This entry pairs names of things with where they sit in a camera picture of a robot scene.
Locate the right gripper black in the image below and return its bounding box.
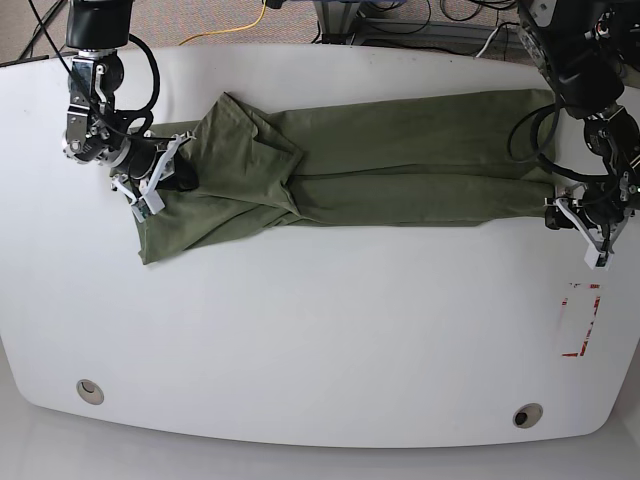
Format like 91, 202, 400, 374
109, 131, 199, 205

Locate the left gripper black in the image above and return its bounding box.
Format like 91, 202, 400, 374
544, 182, 635, 250

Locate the olive green t-shirt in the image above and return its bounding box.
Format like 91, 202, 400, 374
137, 89, 555, 265

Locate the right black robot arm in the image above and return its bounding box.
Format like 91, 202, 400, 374
65, 1, 199, 200

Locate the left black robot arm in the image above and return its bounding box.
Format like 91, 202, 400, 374
517, 1, 639, 256

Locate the red tape rectangle marking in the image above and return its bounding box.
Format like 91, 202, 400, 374
557, 283, 603, 358

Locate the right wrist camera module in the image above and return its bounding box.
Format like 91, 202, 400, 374
130, 191, 165, 223

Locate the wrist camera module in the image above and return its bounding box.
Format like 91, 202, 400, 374
584, 249, 614, 271
130, 191, 165, 223

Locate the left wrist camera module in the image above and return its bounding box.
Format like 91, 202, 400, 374
584, 249, 614, 271

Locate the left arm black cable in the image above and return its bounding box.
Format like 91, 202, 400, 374
507, 102, 616, 184

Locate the yellow cable on floor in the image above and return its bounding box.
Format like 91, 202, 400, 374
179, 0, 267, 47

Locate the white cable on floor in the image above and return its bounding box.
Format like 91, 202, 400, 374
474, 24, 521, 59

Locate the right table cable grommet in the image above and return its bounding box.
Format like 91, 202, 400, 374
512, 403, 544, 429

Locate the table cable grommet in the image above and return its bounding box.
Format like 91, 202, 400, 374
76, 379, 105, 406
512, 403, 544, 429

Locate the grey aluminium frame rail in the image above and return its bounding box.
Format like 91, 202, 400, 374
312, 1, 522, 57

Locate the left table cable grommet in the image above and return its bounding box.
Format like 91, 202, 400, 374
76, 379, 105, 406

